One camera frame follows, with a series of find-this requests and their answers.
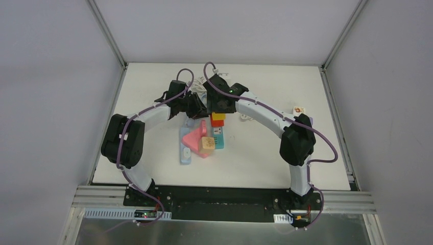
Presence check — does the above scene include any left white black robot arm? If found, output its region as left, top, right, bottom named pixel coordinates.
left=101, top=80, right=208, bottom=207

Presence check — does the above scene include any white cube adapter with sticker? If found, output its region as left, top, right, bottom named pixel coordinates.
left=293, top=106, right=306, bottom=116

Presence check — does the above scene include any beige wooden cube adapter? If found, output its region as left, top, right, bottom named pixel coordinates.
left=199, top=137, right=215, bottom=154

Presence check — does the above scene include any red cube plug adapter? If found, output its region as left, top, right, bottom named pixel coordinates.
left=210, top=117, right=225, bottom=128

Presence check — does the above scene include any light blue power strip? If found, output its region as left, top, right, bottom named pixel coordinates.
left=179, top=118, right=195, bottom=165

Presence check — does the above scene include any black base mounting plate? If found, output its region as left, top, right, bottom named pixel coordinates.
left=123, top=184, right=323, bottom=223

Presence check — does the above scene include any teal power strip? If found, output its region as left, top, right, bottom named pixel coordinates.
left=212, top=127, right=225, bottom=150

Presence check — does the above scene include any pink triangular plug adapter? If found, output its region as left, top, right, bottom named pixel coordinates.
left=181, top=120, right=208, bottom=158

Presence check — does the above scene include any white coiled power cord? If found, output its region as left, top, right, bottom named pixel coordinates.
left=191, top=77, right=209, bottom=99

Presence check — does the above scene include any yellow cube plug adapter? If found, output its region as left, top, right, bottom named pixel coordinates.
left=211, top=112, right=226, bottom=120

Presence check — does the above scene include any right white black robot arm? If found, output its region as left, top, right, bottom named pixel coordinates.
left=204, top=75, right=316, bottom=209

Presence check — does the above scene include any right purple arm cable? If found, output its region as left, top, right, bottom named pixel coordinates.
left=203, top=62, right=339, bottom=231

